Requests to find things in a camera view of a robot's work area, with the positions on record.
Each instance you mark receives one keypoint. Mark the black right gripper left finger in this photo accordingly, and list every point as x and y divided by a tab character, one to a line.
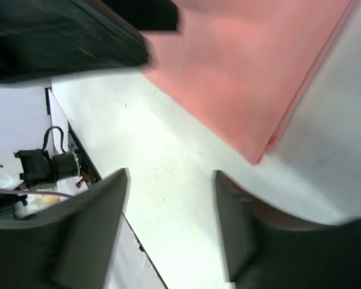
68	245

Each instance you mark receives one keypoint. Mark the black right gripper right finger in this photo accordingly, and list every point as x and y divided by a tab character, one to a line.
265	247

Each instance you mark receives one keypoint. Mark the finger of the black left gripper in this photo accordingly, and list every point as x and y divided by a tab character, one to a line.
44	39
147	15

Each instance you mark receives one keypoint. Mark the salmon orange t shirt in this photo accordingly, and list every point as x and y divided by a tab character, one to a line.
241	67

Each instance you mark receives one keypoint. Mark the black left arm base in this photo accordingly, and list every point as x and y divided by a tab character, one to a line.
89	174

